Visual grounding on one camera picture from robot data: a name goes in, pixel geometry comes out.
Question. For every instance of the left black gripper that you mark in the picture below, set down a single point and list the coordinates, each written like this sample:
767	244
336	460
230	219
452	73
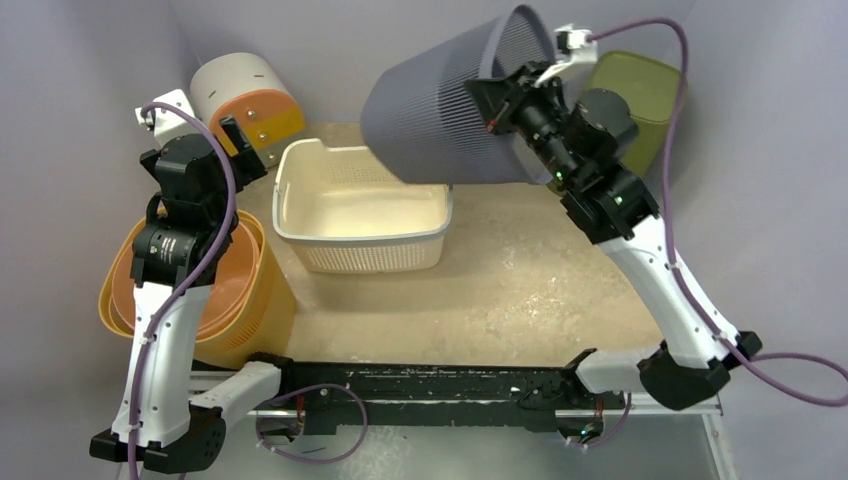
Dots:
246	166

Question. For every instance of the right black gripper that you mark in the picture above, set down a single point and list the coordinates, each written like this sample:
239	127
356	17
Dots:
499	100

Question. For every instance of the grey plastic basket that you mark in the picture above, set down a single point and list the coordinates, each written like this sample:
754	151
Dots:
421	123

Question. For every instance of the green plastic basket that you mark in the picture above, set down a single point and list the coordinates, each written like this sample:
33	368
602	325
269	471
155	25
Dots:
649	88

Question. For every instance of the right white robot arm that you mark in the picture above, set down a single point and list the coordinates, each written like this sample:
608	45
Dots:
699	348

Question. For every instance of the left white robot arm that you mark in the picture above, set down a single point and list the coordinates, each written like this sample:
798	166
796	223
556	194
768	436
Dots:
188	226

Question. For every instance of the white mini drawer cabinet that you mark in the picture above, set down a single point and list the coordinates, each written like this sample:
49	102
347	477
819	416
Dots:
245	87

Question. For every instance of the white plastic basket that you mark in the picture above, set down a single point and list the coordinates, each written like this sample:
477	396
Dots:
341	211

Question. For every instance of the orange plastic basin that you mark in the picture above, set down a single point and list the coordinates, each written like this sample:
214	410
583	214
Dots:
235	274

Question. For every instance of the yellow plastic basket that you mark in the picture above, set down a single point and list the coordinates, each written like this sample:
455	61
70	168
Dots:
262	324

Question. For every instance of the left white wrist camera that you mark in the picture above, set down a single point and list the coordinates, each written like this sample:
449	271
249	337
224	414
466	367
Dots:
164	124

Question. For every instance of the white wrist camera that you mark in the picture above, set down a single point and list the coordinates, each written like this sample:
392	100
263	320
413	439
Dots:
579	54
164	124

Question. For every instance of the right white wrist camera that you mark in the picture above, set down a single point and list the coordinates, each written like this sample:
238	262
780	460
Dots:
579	54

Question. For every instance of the aluminium frame rail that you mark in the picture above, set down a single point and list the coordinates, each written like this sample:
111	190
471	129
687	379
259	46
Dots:
188	229

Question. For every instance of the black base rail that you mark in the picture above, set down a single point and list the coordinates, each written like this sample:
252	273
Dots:
327	395

